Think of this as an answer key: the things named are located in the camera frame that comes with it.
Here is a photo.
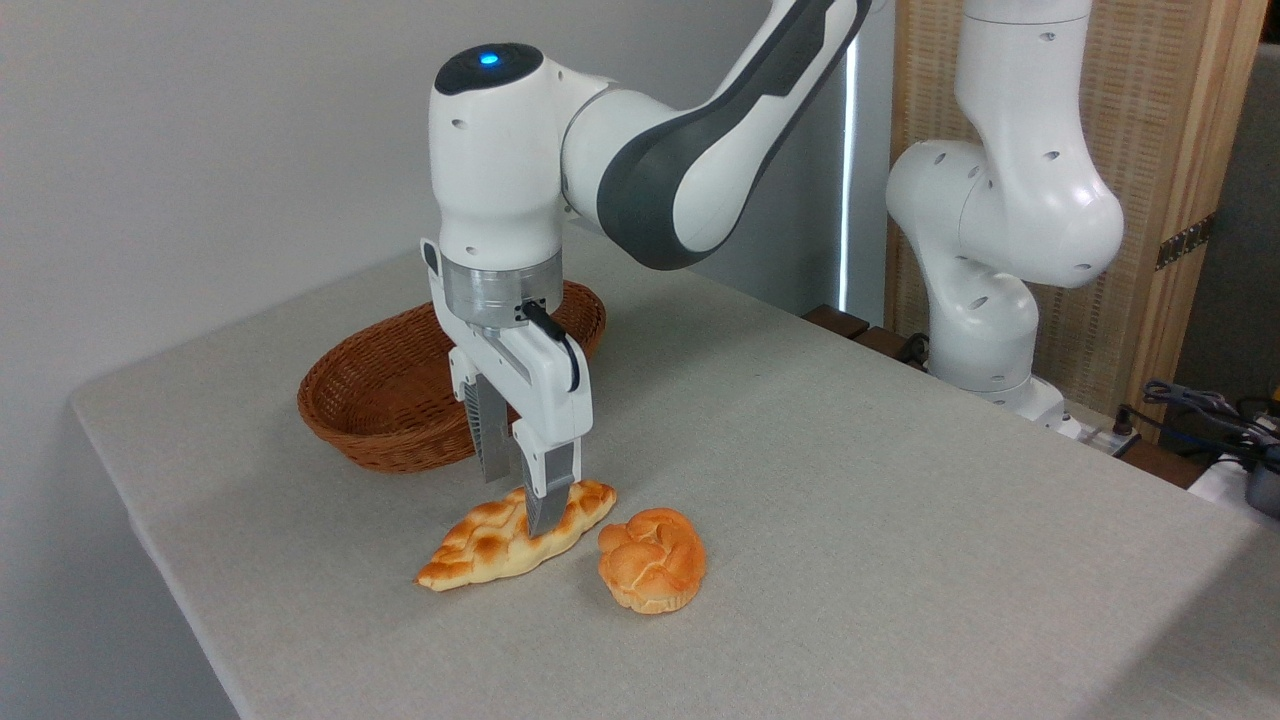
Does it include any metal screen hinge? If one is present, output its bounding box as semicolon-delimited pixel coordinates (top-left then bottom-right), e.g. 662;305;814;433
1155;212;1218;272

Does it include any dark grey container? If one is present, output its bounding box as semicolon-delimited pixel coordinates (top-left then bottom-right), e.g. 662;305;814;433
1245;445;1280;520

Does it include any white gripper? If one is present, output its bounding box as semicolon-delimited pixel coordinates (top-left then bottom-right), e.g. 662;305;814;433
420;238;595;539

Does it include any long braided bread loaf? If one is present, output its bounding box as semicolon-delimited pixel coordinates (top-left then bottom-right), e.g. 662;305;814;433
415;479;618;593

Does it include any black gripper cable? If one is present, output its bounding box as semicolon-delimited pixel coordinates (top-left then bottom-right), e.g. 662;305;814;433
519;299;583;394

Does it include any tangled dark cable bundle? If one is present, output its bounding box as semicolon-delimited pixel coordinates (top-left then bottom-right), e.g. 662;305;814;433
1113;378;1280;471

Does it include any brown wooden block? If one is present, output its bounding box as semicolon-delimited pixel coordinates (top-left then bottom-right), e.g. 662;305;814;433
803;305;871;340

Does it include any grey tablecloth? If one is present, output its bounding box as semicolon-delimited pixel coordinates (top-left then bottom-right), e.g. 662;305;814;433
70;222;1280;720

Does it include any wood-framed woven screen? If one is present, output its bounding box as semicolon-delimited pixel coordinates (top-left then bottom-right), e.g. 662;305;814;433
885;0;1271;443

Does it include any round knotted bread roll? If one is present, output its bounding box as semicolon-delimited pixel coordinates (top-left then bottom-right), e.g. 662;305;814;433
597;507;708;615

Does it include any brown woven wicker basket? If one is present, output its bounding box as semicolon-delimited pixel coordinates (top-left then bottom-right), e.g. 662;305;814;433
297;280;608;475

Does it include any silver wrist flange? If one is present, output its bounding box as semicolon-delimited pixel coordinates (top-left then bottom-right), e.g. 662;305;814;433
440;250;564;331

